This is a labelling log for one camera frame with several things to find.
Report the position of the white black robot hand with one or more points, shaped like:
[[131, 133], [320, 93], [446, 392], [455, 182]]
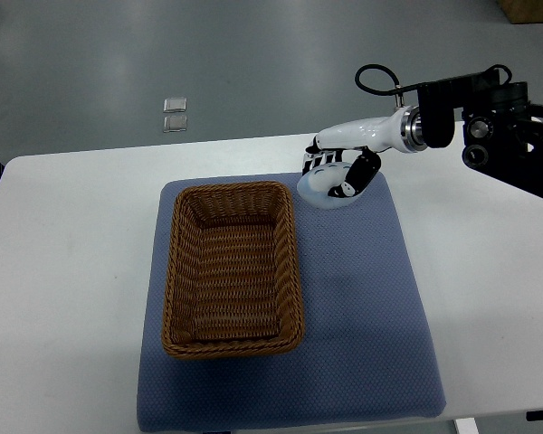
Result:
[[399, 131]]

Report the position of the light blue egg-shaped toy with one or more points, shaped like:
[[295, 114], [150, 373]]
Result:
[[314, 186]]

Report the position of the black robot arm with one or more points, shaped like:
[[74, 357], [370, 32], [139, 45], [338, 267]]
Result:
[[502, 133]]

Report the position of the brown wicker basket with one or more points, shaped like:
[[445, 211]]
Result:
[[233, 277]]

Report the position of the lower metal floor plate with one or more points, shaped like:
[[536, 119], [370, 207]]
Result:
[[175, 123]]

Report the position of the metal floor plate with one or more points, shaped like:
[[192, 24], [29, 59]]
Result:
[[175, 123], [175, 104]]

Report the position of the upper metal floor plate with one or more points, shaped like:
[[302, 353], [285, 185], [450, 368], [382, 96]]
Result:
[[175, 104]]

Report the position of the blue fabric mat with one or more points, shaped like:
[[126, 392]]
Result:
[[367, 352]]

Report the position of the brown cardboard box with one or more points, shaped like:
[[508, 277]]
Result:
[[523, 11]]

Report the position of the white table leg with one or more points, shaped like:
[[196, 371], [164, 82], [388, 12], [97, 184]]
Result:
[[466, 426]]

